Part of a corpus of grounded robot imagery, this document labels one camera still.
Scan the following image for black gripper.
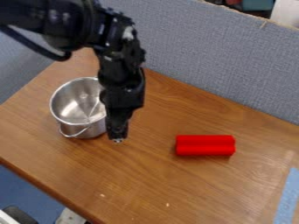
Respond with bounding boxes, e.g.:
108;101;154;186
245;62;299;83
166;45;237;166
98;66;146;143

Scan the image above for shiny metal pot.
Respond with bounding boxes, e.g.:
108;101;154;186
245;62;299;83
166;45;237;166
50;77;107;139

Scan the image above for red rectangular block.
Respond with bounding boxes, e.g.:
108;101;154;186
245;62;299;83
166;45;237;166
175;135;237;156

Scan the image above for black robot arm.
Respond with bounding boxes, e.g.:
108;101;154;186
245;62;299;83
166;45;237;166
0;0;146;142

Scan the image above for grey fabric partition panel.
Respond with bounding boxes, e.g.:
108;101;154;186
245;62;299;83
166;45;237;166
98;0;299;125

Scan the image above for blue tape strip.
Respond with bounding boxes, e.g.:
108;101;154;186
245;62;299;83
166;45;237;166
274;168;299;224

